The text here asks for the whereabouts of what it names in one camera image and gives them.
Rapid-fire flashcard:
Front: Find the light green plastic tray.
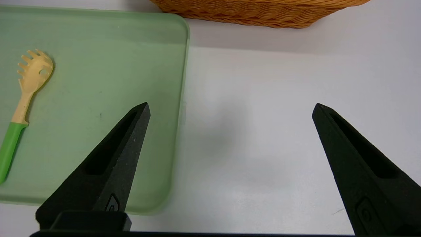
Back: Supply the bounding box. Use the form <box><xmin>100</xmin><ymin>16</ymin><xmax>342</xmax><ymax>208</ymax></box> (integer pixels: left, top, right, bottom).
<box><xmin>0</xmin><ymin>6</ymin><xmax>190</xmax><ymax>215</ymax></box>

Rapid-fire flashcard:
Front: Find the pasta spoon with green handle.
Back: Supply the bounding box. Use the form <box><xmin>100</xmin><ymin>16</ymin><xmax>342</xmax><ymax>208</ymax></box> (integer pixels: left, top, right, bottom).
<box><xmin>0</xmin><ymin>49</ymin><xmax>54</xmax><ymax>185</ymax></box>

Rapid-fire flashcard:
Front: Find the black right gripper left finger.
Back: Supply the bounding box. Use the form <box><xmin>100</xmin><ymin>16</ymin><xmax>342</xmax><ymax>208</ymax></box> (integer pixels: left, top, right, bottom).
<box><xmin>36</xmin><ymin>102</ymin><xmax>151</xmax><ymax>231</ymax></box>

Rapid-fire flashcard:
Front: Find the orange wicker basket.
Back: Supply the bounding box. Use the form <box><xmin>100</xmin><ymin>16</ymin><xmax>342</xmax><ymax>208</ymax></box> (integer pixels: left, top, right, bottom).
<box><xmin>150</xmin><ymin>0</ymin><xmax>372</xmax><ymax>29</ymax></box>

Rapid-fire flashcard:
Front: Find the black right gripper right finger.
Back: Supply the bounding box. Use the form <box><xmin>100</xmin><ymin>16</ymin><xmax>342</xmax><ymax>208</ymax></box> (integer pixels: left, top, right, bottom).
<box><xmin>312</xmin><ymin>103</ymin><xmax>421</xmax><ymax>237</ymax></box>

